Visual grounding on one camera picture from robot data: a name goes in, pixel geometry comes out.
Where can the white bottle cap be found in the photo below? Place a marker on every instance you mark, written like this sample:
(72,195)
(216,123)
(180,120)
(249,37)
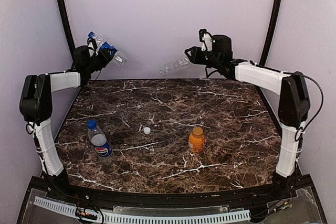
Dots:
(146,130)

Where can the right black frame post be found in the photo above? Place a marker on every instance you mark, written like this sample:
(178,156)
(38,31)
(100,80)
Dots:
(270,32)

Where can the left black frame post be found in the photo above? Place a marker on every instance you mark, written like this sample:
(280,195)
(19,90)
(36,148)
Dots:
(66,25)

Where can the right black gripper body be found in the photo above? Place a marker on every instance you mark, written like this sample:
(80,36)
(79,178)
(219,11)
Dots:
(202,60)

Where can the black front rail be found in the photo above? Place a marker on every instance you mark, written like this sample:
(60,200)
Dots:
(249,197)

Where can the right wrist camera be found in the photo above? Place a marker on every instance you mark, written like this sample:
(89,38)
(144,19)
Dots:
(206,39)

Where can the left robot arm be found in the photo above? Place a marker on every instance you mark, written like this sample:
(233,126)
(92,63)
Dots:
(36,103)

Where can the clear plastic bottle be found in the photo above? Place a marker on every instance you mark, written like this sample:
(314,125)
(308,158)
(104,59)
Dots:
(175,65)

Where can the blue label water bottle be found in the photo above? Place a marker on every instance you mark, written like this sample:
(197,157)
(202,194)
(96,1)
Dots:
(101,45)

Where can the white slotted cable duct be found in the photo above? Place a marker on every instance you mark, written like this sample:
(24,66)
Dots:
(70,210)

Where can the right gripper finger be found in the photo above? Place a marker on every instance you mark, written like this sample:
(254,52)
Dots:
(191,52)
(193,59)

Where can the orange juice bottle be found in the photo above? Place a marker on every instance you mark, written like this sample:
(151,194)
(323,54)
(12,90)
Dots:
(196,140)

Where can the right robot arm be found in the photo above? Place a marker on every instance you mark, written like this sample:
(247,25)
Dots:
(294,101)

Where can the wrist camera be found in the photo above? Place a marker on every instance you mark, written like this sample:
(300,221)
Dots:
(92,46)
(206,39)

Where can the black frame post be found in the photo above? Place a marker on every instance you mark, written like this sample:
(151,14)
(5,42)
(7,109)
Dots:
(66,25)
(270,32)

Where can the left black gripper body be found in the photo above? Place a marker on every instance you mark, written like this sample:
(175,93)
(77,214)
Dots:
(102,62)

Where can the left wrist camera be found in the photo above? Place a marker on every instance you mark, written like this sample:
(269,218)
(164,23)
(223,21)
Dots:
(92,46)

